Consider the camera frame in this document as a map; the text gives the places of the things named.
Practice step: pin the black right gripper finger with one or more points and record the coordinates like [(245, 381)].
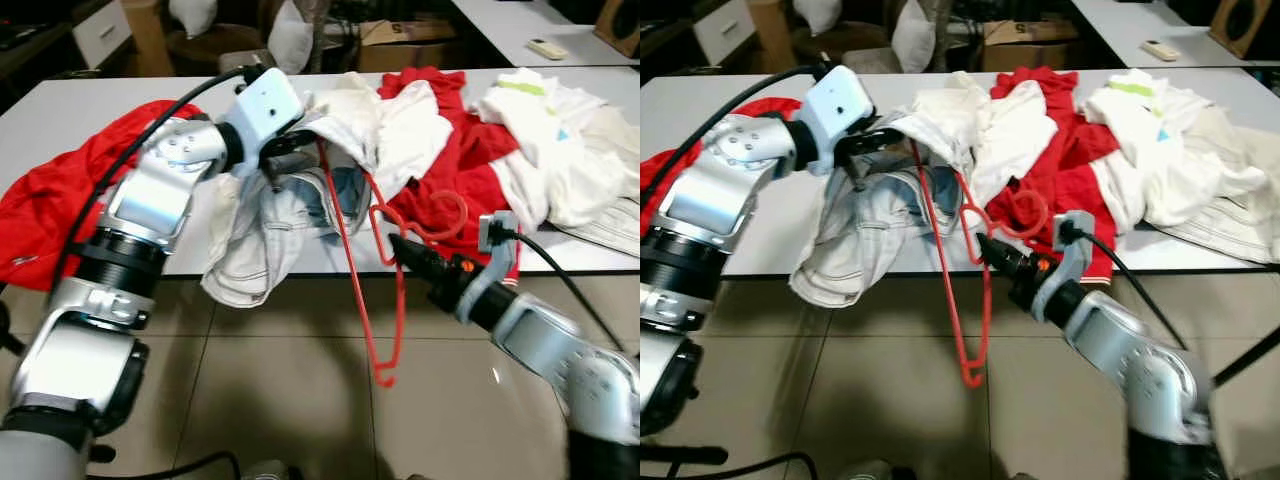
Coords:
[(992, 261), (1000, 250), (415, 250), (410, 264)]

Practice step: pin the white denim jeans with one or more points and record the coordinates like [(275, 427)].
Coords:
[(250, 240), (850, 240)]

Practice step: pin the red plastic hanger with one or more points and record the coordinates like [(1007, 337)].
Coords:
[(970, 379), (386, 379)]

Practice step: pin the red shirt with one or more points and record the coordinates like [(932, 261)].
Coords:
[(1070, 160), (470, 160), (50, 210), (655, 180)]

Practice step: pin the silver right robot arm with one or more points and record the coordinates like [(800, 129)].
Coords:
[(570, 360), (1140, 360)]

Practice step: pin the grey white pillow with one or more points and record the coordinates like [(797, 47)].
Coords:
[(913, 40), (290, 40)]

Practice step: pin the brown wooden stool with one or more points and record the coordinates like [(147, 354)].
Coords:
[(215, 45), (840, 42)]

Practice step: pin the open cardboard box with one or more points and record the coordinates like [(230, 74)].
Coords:
[(1040, 55), (420, 55)]

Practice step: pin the white table black legs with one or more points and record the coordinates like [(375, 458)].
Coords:
[(60, 100), (1180, 255)]

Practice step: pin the white shirt green label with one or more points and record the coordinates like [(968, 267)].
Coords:
[(540, 130), (1150, 130)]

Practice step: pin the cream white garment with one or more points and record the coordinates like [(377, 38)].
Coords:
[(1240, 215), (615, 215)]

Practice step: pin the white drawer unit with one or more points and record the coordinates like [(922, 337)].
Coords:
[(100, 35), (722, 32)]

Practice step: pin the grey right robot foot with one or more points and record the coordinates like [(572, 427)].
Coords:
[(1020, 475), (420, 475)]

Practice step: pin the grey robot foot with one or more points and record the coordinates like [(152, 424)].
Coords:
[(865, 470), (420, 475), (268, 470), (1020, 475)]

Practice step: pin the white remote control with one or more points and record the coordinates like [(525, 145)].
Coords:
[(548, 49), (1163, 49)]

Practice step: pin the grey left robot foot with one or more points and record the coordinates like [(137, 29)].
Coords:
[(865, 470), (268, 470)]

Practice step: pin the wooden speaker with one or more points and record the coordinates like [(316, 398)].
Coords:
[(620, 25), (1235, 25)]

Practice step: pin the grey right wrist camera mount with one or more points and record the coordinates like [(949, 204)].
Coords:
[(1055, 295), (478, 295)]

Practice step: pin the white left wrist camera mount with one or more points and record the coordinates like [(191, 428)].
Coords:
[(265, 105), (845, 105)]

